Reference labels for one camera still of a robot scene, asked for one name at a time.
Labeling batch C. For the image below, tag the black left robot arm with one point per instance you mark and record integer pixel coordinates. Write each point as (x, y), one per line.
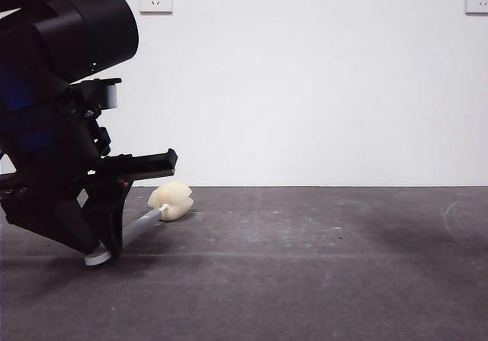
(95, 20)

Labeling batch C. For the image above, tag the pale grey left wrist camera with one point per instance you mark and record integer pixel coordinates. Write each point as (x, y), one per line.
(111, 97)

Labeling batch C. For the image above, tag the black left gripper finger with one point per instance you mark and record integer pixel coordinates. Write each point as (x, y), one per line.
(110, 211)
(49, 222)

